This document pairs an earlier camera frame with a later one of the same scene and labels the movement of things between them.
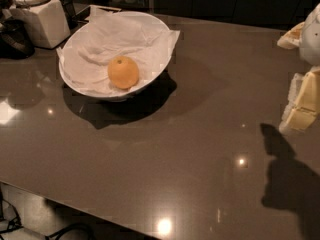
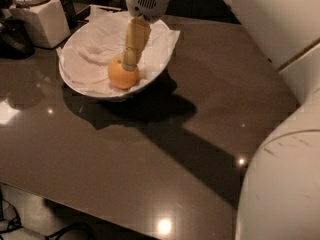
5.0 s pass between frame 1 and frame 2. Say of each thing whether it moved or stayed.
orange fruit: stayed
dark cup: stayed
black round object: stayed
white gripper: moved
